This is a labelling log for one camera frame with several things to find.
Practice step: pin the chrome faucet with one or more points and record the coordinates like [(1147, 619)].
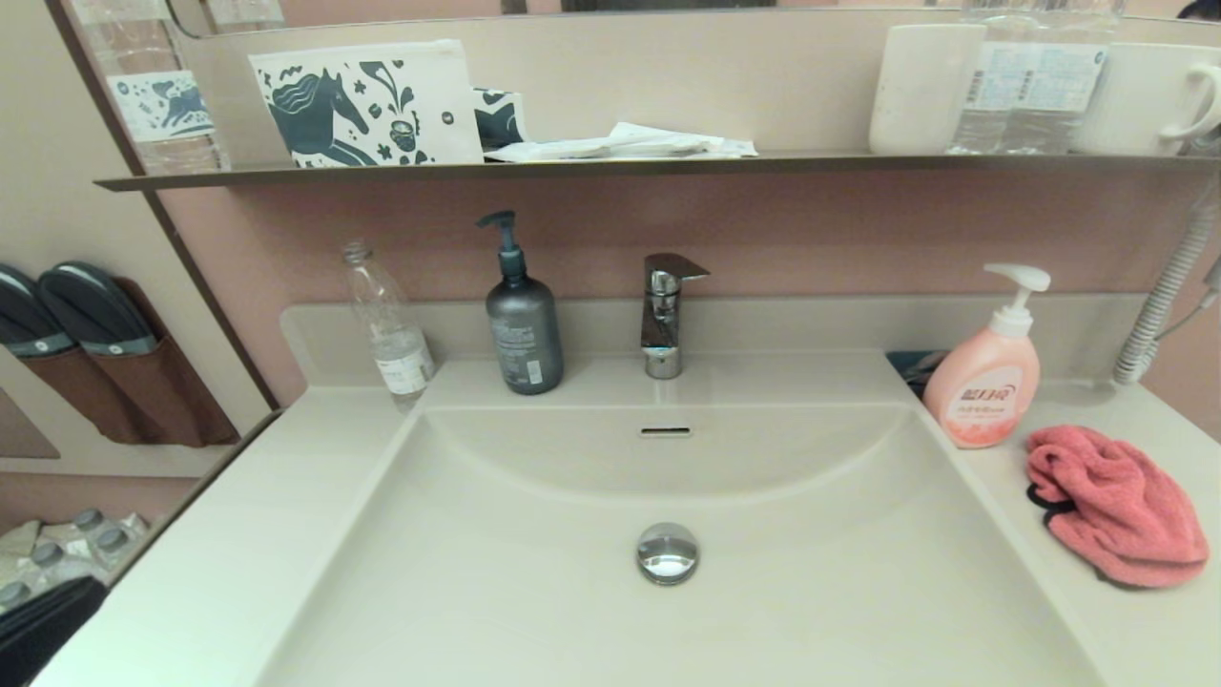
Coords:
[(661, 324)]

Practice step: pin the pink fluffy cloth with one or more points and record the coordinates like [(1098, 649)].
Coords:
[(1116, 506)]

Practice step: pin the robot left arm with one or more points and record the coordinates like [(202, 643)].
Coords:
[(43, 634)]

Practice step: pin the white ceramic sink basin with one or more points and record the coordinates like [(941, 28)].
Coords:
[(534, 611)]

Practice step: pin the grey pump soap bottle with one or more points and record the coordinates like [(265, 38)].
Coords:
[(525, 334)]

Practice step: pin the white plastic packet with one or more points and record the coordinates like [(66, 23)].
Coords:
[(572, 150), (668, 134)]

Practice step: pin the uncapped clear plastic bottle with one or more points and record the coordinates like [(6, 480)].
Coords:
[(396, 343)]

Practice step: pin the chrome drain stopper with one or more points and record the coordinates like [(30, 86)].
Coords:
[(668, 553)]

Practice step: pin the small dark patterned pouch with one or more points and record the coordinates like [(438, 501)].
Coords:
[(498, 119)]

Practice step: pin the white horse print pouch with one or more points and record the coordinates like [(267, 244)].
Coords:
[(382, 105)]

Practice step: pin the pink pump soap bottle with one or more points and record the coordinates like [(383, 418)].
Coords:
[(983, 391)]

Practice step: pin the clear water bottle white label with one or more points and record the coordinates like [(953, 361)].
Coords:
[(983, 114), (1068, 95)]

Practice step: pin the slippers in brown holder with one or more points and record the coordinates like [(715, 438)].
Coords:
[(153, 401)]

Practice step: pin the clear bottle blue print label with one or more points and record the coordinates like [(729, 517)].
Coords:
[(157, 105)]

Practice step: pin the dark grey slipper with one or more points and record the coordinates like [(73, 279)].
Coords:
[(24, 320), (91, 305)]

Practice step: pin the small capped water bottle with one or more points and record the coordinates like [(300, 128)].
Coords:
[(89, 520), (114, 541), (48, 558), (13, 593)]

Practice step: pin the thin metal wall shelf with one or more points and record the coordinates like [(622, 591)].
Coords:
[(572, 169)]

